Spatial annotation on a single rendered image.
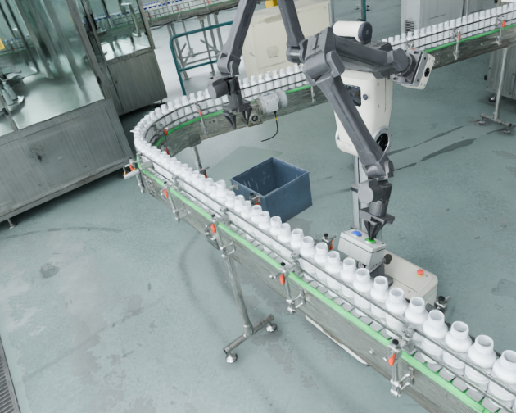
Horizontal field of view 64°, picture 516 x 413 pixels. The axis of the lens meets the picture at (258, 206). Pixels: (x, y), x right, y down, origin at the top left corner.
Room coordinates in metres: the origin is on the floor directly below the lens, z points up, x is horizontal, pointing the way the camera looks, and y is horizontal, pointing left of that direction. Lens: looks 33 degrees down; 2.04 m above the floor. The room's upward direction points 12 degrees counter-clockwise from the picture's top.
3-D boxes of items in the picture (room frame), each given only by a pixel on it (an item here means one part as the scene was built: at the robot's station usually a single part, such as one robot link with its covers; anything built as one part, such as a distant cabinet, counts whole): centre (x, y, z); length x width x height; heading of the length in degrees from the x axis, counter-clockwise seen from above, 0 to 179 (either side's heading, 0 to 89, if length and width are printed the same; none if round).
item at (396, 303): (0.78, -0.33, 1.08); 0.06 x 0.06 x 0.17
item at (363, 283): (0.88, -0.26, 1.08); 0.06 x 0.06 x 0.17
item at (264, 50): (5.84, -0.81, 0.59); 1.10 x 0.62 x 1.18; 103
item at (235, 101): (1.61, 0.00, 1.51); 0.10 x 0.07 x 0.07; 122
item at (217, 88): (1.59, 0.03, 1.61); 0.12 x 0.09 x 0.12; 123
